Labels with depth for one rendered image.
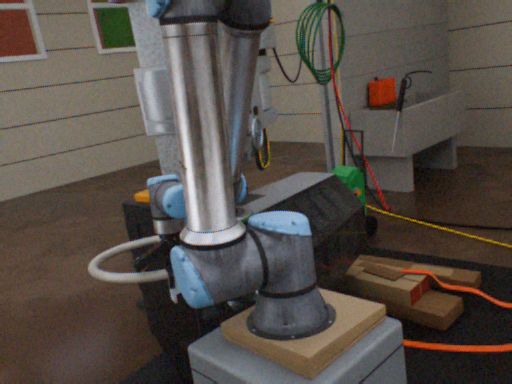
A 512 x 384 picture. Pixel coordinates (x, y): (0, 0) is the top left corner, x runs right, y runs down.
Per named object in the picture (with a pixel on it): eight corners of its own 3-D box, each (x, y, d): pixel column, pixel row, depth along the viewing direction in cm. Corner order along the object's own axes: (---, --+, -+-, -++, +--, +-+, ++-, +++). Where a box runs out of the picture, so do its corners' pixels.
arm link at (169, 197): (206, 181, 133) (190, 176, 143) (163, 189, 128) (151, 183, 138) (211, 215, 135) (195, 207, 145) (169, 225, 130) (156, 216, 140)
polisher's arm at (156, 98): (131, 122, 315) (122, 82, 308) (168, 114, 343) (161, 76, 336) (227, 117, 276) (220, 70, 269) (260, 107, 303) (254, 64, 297)
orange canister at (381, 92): (364, 110, 541) (361, 78, 533) (389, 102, 574) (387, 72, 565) (381, 109, 526) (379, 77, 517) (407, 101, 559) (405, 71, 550)
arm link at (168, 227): (153, 222, 142) (151, 215, 151) (156, 239, 143) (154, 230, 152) (185, 217, 144) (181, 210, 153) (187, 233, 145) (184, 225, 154)
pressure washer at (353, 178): (348, 225, 444) (339, 128, 421) (379, 233, 416) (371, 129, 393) (319, 237, 425) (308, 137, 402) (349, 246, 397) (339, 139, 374)
